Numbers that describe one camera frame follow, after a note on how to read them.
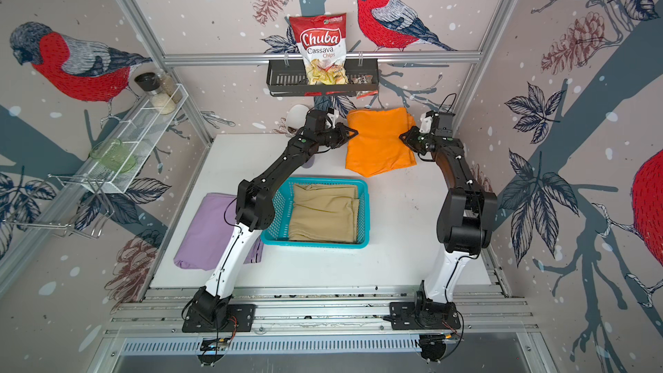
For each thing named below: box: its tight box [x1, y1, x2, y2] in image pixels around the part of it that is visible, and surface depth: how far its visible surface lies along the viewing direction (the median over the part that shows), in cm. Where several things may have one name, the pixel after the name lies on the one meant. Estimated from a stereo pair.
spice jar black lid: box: [134, 71, 162, 92], surface depth 81 cm
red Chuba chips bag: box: [289, 12, 350, 86], surface depth 83 cm
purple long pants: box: [173, 192, 266, 272], surface depth 89 cm
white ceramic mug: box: [285, 103, 310, 137], surface depth 115 cm
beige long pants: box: [288, 183, 360, 243], surface depth 93 cm
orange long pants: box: [345, 107, 417, 178], surface depth 95 cm
